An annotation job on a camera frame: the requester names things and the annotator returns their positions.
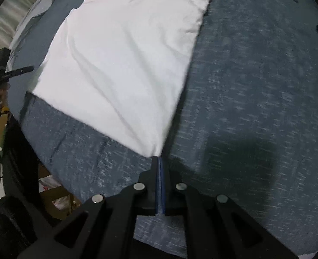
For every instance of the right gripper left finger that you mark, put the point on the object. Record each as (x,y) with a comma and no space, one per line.
(103,227)

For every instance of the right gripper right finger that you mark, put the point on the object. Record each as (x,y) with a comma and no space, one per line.
(215,226)

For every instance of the white black-collared polo shirt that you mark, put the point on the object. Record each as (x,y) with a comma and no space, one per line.
(119,66)

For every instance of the cardboard box clutter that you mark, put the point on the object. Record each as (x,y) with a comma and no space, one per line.
(27,182)

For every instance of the light grey blanket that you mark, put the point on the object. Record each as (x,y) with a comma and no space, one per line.
(36,11)

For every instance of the blue patterned bed sheet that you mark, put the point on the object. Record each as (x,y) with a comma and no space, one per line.
(247,125)

